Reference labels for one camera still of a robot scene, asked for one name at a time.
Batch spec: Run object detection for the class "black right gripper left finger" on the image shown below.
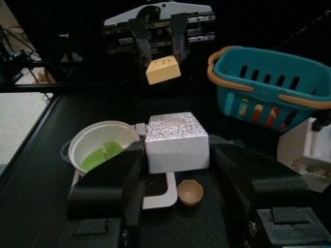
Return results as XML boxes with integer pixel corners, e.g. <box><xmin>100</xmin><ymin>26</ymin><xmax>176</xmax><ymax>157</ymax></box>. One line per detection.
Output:
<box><xmin>58</xmin><ymin>139</ymin><xmax>148</xmax><ymax>248</ymax></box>

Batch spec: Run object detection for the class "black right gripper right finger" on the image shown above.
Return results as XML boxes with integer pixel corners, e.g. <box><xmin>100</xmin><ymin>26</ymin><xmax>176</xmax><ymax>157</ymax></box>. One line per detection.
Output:
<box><xmin>208</xmin><ymin>135</ymin><xmax>331</xmax><ymax>248</ymax></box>

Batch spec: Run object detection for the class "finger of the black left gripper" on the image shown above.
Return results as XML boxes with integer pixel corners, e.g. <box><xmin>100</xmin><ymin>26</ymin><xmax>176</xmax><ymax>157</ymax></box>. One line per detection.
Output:
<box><xmin>128</xmin><ymin>16</ymin><xmax>154</xmax><ymax>70</ymax></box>
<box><xmin>170</xmin><ymin>12</ymin><xmax>190</xmax><ymax>63</ymax></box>

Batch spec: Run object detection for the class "yellow toy cheese block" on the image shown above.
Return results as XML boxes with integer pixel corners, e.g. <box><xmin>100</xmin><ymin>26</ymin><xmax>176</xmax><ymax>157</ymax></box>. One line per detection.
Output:
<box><xmin>144</xmin><ymin>55</ymin><xmax>183</xmax><ymax>86</ymax></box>

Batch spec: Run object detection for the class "green toy pot filling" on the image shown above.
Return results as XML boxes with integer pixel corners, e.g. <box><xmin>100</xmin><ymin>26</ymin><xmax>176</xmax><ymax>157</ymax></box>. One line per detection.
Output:
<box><xmin>80</xmin><ymin>140</ymin><xmax>126</xmax><ymax>172</ymax></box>

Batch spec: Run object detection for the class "white toy toaster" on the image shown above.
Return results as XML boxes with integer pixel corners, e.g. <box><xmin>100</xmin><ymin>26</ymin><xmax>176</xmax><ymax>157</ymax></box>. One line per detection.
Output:
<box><xmin>275</xmin><ymin>116</ymin><xmax>331</xmax><ymax>194</ymax></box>

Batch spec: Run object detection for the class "white toy pot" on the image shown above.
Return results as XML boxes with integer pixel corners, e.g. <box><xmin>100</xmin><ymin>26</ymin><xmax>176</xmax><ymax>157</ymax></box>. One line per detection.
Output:
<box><xmin>60</xmin><ymin>119</ymin><xmax>143</xmax><ymax>177</ymax></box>

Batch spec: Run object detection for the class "small wooden bowl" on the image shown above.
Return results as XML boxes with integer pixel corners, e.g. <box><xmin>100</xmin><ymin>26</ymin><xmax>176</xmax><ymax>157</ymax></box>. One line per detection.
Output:
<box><xmin>176</xmin><ymin>178</ymin><xmax>204</xmax><ymax>207</ymax></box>

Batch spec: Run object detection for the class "white speckled box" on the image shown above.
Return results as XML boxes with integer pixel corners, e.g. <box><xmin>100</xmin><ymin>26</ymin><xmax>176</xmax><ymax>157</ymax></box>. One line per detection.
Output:
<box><xmin>144</xmin><ymin>111</ymin><xmax>212</xmax><ymax>174</ymax></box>

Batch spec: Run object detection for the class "colourful toy food item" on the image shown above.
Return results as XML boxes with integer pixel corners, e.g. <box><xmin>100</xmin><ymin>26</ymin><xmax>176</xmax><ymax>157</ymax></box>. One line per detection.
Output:
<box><xmin>236</xmin><ymin>98</ymin><xmax>299</xmax><ymax>131</ymax></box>

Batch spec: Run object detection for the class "teal basket with orange handles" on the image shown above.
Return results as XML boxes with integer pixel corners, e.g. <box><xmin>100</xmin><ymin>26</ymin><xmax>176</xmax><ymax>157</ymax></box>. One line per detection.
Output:
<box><xmin>206</xmin><ymin>45</ymin><xmax>331</xmax><ymax>133</ymax></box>

